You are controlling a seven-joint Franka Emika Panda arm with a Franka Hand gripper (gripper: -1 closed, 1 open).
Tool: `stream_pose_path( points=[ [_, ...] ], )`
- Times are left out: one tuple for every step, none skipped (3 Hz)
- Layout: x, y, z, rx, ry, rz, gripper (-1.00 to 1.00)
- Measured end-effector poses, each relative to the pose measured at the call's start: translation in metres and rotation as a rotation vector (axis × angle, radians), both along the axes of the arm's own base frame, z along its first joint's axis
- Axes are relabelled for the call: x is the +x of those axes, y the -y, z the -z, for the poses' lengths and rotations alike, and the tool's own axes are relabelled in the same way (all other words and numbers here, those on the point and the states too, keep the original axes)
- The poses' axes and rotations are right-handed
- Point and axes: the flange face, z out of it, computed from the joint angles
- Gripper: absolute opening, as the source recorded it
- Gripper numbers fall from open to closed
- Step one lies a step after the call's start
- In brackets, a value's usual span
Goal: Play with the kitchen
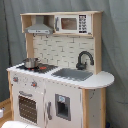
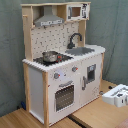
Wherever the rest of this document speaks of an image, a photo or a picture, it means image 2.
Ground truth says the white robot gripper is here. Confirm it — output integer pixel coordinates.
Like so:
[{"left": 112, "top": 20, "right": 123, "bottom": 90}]
[{"left": 102, "top": 84, "right": 128, "bottom": 107}]

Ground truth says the white microwave door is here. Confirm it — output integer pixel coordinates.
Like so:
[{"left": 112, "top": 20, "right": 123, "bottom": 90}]
[{"left": 67, "top": 6, "right": 82, "bottom": 20}]

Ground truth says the wooden toy kitchen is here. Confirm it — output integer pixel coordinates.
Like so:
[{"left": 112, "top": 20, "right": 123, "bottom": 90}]
[{"left": 22, "top": 2, "right": 105, "bottom": 128}]

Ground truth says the white fridge door with dispenser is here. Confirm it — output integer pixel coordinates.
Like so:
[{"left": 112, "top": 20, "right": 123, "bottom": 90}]
[{"left": 80, "top": 55, "right": 102, "bottom": 106}]

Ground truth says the right red stove knob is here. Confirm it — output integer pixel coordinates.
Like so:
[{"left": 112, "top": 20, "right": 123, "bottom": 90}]
[{"left": 71, "top": 66, "right": 79, "bottom": 73}]

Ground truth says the red stove knob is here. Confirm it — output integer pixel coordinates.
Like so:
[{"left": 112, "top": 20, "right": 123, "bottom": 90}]
[
  {"left": 71, "top": 66, "right": 79, "bottom": 73},
  {"left": 54, "top": 73, "right": 60, "bottom": 79}
]

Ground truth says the white oven door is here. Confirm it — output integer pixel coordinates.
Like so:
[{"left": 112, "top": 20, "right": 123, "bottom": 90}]
[{"left": 48, "top": 78, "right": 79, "bottom": 124}]

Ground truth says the grey toy sink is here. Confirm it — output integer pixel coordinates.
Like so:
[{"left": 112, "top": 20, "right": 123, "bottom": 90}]
[{"left": 66, "top": 47, "right": 94, "bottom": 56}]

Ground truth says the left red stove knob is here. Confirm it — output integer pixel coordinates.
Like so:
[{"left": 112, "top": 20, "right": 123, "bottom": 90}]
[{"left": 54, "top": 73, "right": 60, "bottom": 79}]

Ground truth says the black toy stovetop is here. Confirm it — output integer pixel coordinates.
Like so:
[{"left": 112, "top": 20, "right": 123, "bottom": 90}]
[{"left": 34, "top": 54, "right": 71, "bottom": 66}]

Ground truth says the black toy faucet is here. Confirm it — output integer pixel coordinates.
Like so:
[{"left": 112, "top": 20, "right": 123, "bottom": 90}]
[{"left": 67, "top": 33, "right": 82, "bottom": 49}]

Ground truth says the silver toy pot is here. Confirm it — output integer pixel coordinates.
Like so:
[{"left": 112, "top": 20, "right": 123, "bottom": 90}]
[{"left": 42, "top": 51, "right": 58, "bottom": 62}]

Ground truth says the grey range hood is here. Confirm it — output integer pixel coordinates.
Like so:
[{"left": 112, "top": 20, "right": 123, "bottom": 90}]
[{"left": 34, "top": 6, "right": 64, "bottom": 27}]

